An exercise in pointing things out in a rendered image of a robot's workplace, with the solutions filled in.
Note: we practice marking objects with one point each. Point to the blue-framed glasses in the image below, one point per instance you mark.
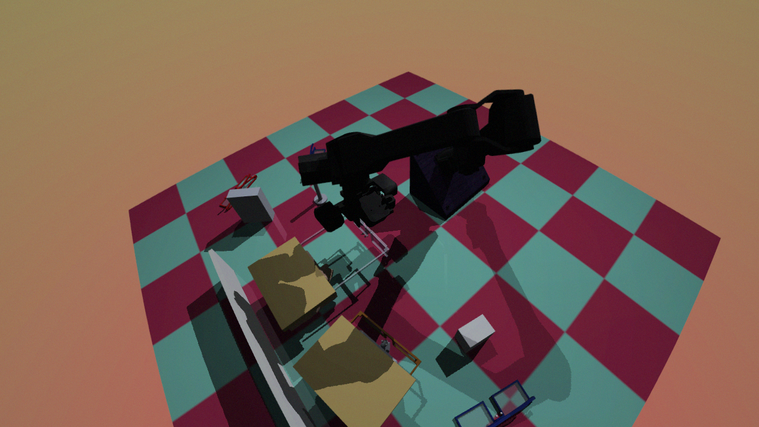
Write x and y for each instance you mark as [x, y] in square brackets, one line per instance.
[315, 151]

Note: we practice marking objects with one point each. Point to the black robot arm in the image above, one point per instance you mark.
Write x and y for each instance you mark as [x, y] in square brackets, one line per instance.
[352, 157]

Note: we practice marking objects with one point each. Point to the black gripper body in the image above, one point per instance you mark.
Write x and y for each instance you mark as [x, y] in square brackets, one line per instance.
[330, 216]

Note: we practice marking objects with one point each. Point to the dark grey rectangular panel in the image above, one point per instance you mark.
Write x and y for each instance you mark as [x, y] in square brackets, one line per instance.
[288, 399]

